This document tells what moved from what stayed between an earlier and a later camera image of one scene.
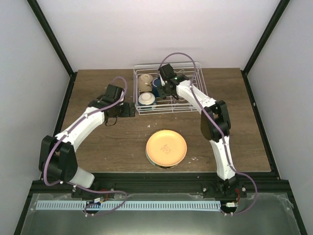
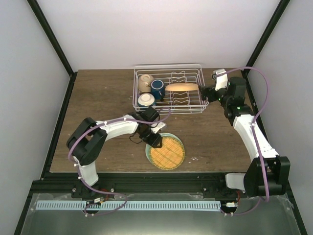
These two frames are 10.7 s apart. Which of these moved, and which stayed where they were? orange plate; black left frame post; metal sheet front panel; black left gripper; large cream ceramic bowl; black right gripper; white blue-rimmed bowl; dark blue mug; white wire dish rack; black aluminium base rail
Moved: black left gripper; orange plate; black right gripper
Stayed: black aluminium base rail; large cream ceramic bowl; black left frame post; metal sheet front panel; white wire dish rack; white blue-rimmed bowl; dark blue mug
